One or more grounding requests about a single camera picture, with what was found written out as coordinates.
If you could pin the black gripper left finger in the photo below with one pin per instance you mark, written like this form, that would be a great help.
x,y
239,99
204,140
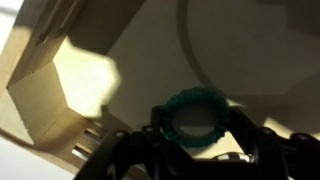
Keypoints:
x,y
133,150

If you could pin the wooden tray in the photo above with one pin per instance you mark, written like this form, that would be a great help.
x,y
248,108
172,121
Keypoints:
x,y
36,96

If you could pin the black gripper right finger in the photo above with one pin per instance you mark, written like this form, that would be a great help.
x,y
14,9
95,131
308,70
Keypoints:
x,y
280,156

